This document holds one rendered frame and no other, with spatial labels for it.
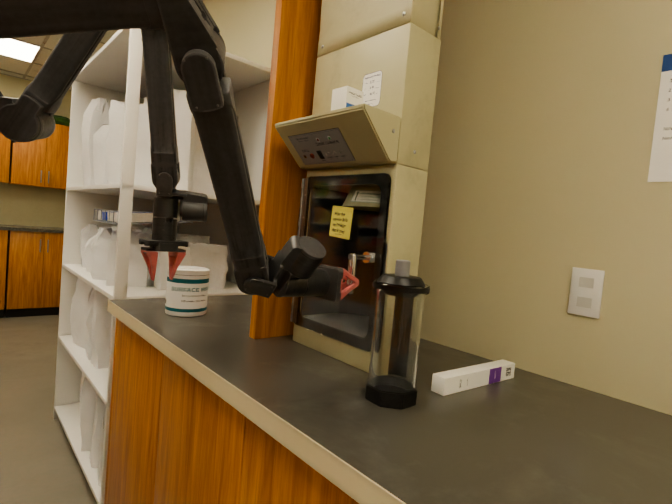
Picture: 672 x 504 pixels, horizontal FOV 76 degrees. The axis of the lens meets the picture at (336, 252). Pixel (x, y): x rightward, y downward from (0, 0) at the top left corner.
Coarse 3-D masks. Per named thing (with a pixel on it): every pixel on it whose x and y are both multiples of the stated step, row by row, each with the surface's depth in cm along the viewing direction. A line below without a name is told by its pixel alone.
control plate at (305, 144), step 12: (312, 132) 100; (324, 132) 97; (336, 132) 95; (300, 144) 106; (312, 144) 103; (324, 144) 100; (336, 144) 98; (300, 156) 110; (324, 156) 104; (336, 156) 101; (348, 156) 98
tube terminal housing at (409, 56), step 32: (384, 32) 97; (416, 32) 92; (320, 64) 113; (352, 64) 104; (384, 64) 96; (416, 64) 93; (320, 96) 113; (384, 96) 96; (416, 96) 95; (416, 128) 96; (416, 160) 97; (416, 192) 98; (416, 224) 99; (416, 256) 100; (352, 352) 101
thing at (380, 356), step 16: (416, 288) 77; (384, 304) 79; (400, 304) 77; (416, 304) 78; (384, 320) 79; (400, 320) 78; (416, 320) 79; (384, 336) 79; (400, 336) 78; (416, 336) 79; (384, 352) 79; (400, 352) 78; (416, 352) 80; (384, 368) 79; (400, 368) 78; (416, 368) 80; (384, 384) 79; (400, 384) 78
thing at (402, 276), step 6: (396, 264) 81; (402, 264) 80; (408, 264) 81; (396, 270) 81; (402, 270) 80; (408, 270) 81; (384, 276) 80; (390, 276) 79; (396, 276) 79; (402, 276) 80; (408, 276) 81; (414, 276) 83; (384, 282) 79; (390, 282) 78; (396, 282) 78; (402, 282) 78; (408, 282) 78; (414, 282) 78; (420, 282) 79
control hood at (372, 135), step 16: (336, 112) 90; (352, 112) 87; (368, 112) 85; (384, 112) 88; (288, 128) 105; (304, 128) 101; (320, 128) 97; (352, 128) 91; (368, 128) 88; (384, 128) 89; (288, 144) 110; (352, 144) 94; (368, 144) 91; (384, 144) 89; (368, 160) 95; (384, 160) 92
